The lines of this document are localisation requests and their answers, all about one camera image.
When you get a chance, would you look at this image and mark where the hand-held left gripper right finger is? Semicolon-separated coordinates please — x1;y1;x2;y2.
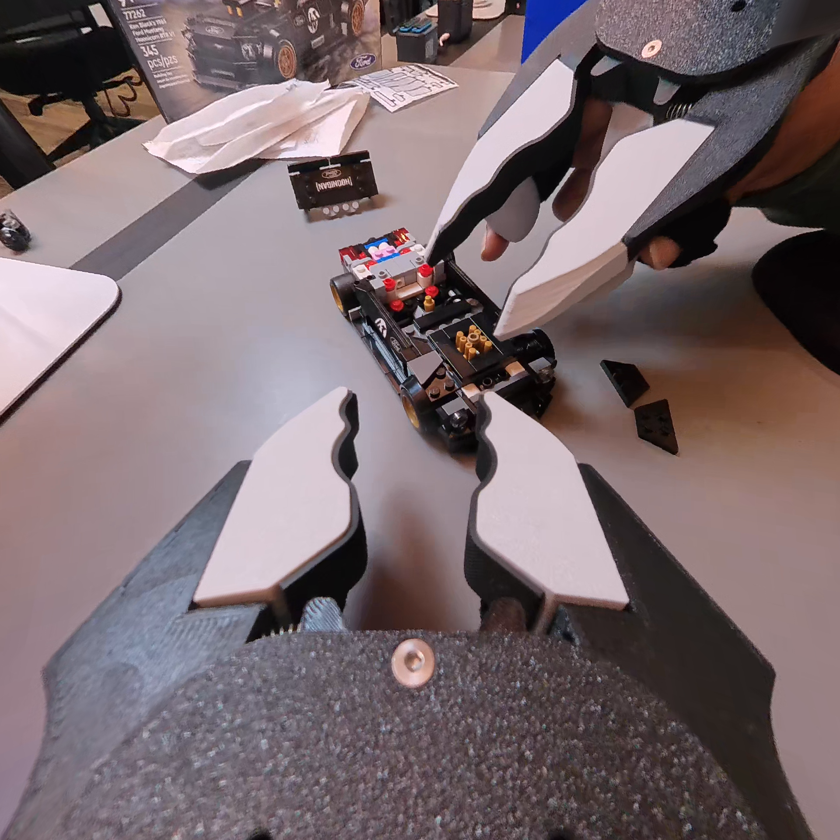
465;392;631;634

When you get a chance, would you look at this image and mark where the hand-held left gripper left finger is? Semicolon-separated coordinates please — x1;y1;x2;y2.
193;386;368;631

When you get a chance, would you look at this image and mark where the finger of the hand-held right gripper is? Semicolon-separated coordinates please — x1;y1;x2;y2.
492;121;716;340
423;59;578;265

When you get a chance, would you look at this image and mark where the black lego car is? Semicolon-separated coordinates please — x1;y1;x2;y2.
330;226;557;455

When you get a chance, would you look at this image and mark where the black lego wedge plate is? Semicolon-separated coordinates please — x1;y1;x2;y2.
633;398;681;455

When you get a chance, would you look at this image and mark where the black printed lego panel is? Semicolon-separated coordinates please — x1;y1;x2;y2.
287;151;383;222

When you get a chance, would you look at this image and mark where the lego set box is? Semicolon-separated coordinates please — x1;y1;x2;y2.
108;0;383;123

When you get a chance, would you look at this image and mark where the small black lego piece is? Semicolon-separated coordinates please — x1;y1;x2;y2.
0;210;32;255

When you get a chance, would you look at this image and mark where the person's right hand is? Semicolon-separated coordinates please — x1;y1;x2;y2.
481;98;681;271

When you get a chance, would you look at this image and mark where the white printed paper sheet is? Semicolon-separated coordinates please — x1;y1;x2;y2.
335;63;460;112

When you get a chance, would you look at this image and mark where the white monitor stand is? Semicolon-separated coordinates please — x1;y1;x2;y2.
0;257;122;421
423;0;509;21

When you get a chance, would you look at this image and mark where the small black box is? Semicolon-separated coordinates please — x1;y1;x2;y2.
394;18;439;64
436;0;475;42

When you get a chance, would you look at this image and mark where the white printed paper bag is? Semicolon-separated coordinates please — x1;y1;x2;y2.
259;85;371;161

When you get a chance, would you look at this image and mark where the black wrist rest pad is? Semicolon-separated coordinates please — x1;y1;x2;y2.
751;230;840;376

